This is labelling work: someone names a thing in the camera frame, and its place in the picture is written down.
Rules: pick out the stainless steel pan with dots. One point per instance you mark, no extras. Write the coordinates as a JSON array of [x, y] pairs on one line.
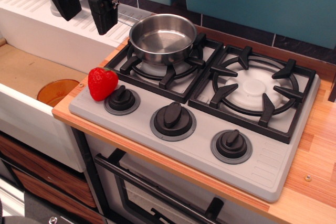
[[163, 39]]

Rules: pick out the red toy strawberry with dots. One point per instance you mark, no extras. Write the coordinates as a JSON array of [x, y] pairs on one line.
[[101, 83]]

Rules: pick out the black left stove knob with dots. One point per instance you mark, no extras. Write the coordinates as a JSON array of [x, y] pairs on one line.
[[122, 101]]

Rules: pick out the black stove knob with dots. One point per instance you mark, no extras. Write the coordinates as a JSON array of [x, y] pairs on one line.
[[173, 122], [231, 147], [122, 101]]

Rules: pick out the black middle stove knob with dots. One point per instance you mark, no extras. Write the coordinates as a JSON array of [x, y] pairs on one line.
[[173, 122]]

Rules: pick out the black right stove knob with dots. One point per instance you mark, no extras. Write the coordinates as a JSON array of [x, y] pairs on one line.
[[231, 147]]

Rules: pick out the grey toy stove top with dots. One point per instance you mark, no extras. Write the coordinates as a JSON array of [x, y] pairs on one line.
[[262, 175]]

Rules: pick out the grey toy faucet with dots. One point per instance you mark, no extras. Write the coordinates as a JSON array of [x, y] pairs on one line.
[[54, 10]]

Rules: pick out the white toy sink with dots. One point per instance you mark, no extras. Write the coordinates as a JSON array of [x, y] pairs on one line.
[[38, 47]]

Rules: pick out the black left burner grate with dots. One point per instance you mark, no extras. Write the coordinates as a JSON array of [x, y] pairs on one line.
[[176, 82]]

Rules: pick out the black burner grate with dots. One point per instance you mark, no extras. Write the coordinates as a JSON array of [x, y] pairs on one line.
[[176, 82], [269, 96]]

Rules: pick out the upper wooden drawer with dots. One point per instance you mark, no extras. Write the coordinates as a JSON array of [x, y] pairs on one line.
[[46, 168]]

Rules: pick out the wooden drawer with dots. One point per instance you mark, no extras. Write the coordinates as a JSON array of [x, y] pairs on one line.
[[46, 168], [64, 204]]

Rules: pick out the black right burner grate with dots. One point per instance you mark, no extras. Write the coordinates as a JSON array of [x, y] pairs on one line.
[[269, 96]]

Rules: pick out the lower wooden drawer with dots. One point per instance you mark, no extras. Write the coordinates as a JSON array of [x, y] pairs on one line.
[[64, 204]]

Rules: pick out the toy oven door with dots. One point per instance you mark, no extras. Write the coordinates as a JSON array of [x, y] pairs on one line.
[[144, 193]]

